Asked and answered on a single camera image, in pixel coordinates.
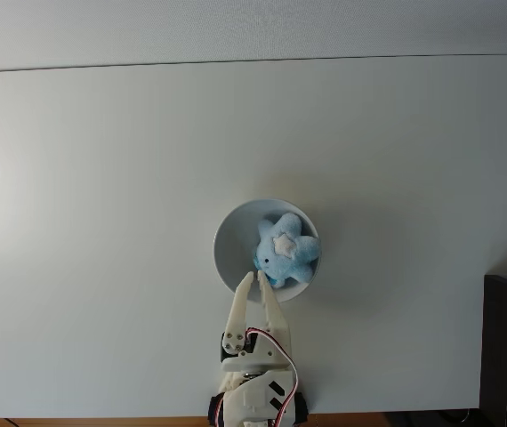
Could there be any black table clamp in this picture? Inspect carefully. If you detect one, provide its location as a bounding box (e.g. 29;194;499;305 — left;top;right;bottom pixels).
294;390;311;424
207;393;227;427

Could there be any white ceramic bowl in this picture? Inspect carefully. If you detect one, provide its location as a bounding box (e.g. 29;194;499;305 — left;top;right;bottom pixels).
212;198;324;305

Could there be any red white gripper servo cable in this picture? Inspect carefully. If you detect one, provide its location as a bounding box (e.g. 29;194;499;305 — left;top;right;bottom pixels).
245;327;302;423

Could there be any sky blue plush doll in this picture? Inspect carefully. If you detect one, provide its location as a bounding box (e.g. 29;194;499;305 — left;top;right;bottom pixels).
252;213;323;290

